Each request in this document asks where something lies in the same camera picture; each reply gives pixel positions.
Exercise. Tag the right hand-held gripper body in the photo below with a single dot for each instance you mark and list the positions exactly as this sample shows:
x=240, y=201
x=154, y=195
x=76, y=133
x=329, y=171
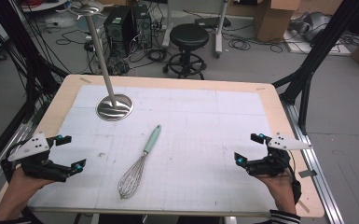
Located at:
x=273, y=165

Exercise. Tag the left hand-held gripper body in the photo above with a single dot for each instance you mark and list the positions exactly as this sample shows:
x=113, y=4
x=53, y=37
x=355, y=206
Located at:
x=28, y=148

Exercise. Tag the person's right hand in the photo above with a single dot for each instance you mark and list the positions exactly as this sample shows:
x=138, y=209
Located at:
x=281, y=188

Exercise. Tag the person's left hand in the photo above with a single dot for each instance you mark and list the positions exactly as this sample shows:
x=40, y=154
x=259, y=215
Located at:
x=26, y=185

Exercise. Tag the grey tape piece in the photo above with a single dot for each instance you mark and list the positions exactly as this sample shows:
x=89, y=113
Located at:
x=307, y=173

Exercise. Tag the white grid mat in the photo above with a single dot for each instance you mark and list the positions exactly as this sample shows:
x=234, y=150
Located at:
x=199, y=140

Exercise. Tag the striped sleeve cuff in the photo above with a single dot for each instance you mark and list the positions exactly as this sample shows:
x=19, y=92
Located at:
x=284, y=217

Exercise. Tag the tall cardboard box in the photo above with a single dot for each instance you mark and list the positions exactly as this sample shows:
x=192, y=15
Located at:
x=273, y=21

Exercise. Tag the grey machine on floor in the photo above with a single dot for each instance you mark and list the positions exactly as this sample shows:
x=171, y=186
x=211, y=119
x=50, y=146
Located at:
x=312, y=26

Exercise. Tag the large black computer tower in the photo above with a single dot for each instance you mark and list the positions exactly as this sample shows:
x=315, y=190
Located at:
x=118, y=29

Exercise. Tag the black round stool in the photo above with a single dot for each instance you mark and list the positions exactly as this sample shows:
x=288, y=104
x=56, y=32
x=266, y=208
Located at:
x=189, y=35

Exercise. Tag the flat black box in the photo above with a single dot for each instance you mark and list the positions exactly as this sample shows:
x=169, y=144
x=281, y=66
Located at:
x=212, y=21

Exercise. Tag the small black computer tower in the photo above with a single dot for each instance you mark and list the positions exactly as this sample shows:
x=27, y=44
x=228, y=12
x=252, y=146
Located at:
x=143, y=26

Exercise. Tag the aluminium rail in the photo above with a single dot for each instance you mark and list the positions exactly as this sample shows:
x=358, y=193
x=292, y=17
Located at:
x=320, y=183
x=0, y=161

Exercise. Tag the black metal frame strut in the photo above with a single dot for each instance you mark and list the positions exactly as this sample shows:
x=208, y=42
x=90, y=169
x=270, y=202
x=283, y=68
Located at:
x=15, y=46
x=320, y=46

